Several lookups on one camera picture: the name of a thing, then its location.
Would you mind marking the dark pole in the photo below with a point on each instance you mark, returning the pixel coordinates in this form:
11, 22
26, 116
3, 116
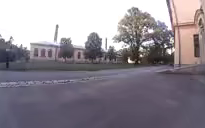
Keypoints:
7, 60

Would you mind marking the small tree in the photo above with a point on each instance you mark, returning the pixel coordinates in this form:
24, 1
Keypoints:
66, 50
111, 53

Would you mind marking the dark round tree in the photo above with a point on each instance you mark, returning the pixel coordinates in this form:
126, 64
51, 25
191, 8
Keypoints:
93, 45

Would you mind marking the pale cobblestone line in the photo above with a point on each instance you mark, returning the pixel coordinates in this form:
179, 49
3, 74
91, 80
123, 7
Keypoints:
40, 82

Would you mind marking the grass strip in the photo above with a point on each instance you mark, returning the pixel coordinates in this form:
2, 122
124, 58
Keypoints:
73, 66

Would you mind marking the pink building with brick chimney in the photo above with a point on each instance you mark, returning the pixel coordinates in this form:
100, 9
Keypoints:
46, 51

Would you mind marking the dark leafy tree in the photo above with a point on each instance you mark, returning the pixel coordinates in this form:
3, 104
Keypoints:
163, 40

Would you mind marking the large leafy tree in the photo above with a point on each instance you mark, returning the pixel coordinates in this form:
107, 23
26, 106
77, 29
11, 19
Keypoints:
135, 30

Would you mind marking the tall thin chimney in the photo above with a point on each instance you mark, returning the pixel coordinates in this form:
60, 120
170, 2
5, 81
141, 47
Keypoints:
106, 43

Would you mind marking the yellow building with grey base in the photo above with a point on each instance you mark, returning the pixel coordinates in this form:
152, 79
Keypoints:
186, 40

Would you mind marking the grey asphalt road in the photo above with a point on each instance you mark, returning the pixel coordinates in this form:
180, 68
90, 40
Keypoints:
106, 103

